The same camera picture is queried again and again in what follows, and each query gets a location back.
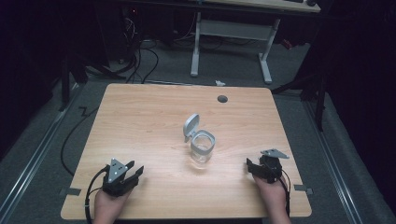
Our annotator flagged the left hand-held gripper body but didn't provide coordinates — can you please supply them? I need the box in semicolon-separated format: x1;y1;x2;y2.
102;157;140;198

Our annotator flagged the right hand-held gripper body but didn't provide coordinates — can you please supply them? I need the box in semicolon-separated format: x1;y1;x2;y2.
252;147;290;185

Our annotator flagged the clear jar with grey lid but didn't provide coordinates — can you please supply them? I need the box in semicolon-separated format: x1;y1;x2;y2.
182;112;217;166

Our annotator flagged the person's left hand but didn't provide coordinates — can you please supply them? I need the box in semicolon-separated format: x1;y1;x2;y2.
92;186;133;224

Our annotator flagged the person's right hand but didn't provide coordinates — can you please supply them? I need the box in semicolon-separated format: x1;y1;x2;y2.
252;174;292;224

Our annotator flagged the grey tape strip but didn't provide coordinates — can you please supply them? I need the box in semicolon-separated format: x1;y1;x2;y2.
293;184;314;196
58;187;82;197

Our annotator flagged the black metal stand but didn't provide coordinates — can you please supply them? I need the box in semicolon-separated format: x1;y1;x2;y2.
270;69;329;133
57;54;127;112

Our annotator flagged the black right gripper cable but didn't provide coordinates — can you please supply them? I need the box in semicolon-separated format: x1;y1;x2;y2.
278;169;292;217

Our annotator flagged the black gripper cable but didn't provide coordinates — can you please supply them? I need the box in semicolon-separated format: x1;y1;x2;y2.
278;169;292;217
84;165;111;224

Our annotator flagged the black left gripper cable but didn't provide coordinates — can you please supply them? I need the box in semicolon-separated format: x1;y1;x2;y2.
84;165;111;224

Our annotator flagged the metal floor rail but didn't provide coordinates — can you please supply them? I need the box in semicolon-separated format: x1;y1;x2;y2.
0;83;86;217
302;99;364;224

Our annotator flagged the black floor cable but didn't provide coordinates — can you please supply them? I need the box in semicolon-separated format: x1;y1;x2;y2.
60;105;101;177

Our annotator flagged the bundle of black cables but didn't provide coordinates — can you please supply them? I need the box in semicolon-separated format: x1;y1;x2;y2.
122;13;161;85

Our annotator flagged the white frame desk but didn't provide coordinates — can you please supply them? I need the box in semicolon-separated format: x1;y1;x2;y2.
189;0;322;85

